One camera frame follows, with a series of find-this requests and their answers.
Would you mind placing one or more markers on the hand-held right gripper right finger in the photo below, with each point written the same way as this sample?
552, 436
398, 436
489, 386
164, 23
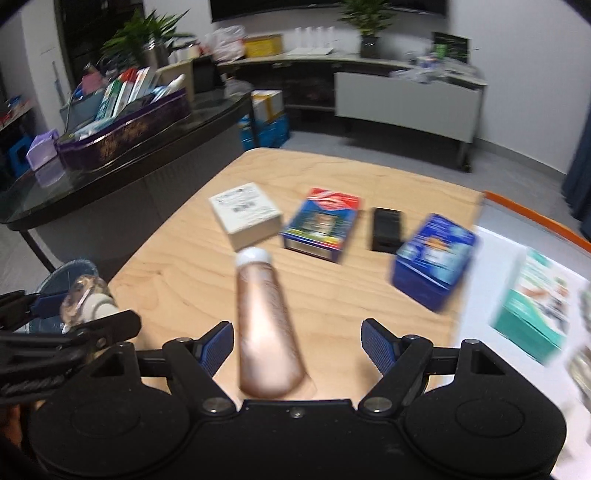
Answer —
376, 346

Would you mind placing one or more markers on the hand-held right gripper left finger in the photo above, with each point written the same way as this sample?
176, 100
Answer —
217, 348

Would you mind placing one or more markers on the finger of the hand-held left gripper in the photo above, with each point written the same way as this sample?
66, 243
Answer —
46, 307
92, 332

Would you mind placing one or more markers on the small clear bottle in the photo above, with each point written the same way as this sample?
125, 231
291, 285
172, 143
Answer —
85, 295

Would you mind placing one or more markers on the rose gold tube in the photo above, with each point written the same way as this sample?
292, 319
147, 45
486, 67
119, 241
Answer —
265, 332

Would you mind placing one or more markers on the blue tin box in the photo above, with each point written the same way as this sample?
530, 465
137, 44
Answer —
431, 263

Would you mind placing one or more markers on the black power adapter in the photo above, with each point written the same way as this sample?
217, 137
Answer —
385, 228

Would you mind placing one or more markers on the playing card box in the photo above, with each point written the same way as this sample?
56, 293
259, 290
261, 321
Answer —
318, 226

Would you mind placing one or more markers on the orange cardboard box lid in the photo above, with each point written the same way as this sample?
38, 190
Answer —
508, 392

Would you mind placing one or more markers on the green white box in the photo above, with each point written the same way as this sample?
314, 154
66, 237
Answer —
531, 309

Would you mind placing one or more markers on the blue round container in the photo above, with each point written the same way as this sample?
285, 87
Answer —
55, 277

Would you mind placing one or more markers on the small white box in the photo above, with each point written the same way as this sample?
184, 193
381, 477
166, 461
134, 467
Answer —
244, 212

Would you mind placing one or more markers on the dark glass table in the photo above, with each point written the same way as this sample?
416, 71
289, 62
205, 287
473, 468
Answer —
138, 198

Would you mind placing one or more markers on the blue plastic stool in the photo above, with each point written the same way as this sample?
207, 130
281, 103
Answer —
18, 154

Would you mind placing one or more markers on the small purple box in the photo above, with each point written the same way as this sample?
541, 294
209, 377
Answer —
41, 150

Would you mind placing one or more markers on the purple gift box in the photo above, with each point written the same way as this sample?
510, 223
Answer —
124, 138

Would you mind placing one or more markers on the blue bag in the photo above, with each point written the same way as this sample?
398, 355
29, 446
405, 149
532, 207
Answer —
272, 134

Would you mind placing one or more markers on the row of upright cartons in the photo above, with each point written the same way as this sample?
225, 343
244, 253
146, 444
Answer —
120, 94

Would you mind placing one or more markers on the white cardboard box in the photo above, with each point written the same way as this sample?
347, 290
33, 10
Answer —
268, 106

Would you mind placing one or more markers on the white tube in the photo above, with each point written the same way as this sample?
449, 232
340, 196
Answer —
171, 85

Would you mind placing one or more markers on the blue curtain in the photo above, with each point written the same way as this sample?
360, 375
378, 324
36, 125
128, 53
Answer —
579, 184

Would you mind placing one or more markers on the pile of clear packets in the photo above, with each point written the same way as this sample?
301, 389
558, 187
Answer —
429, 69

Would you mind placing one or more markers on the large leafy potted plant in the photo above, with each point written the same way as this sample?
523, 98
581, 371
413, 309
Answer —
138, 37

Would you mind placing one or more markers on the television cabinet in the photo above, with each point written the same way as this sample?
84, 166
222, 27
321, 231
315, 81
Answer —
351, 59

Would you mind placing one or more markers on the potted plant in glass vase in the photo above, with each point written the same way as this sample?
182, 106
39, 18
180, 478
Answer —
369, 46

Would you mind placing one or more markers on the white router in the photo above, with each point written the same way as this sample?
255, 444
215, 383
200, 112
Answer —
314, 50

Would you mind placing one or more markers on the white plastic bag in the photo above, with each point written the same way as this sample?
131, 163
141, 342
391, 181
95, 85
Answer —
226, 44

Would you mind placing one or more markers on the yellow box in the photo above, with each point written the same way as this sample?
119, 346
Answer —
263, 46

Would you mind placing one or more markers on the black green box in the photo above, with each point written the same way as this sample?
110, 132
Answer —
450, 46

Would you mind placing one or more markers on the black wall television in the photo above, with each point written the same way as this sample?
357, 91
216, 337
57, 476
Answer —
277, 7

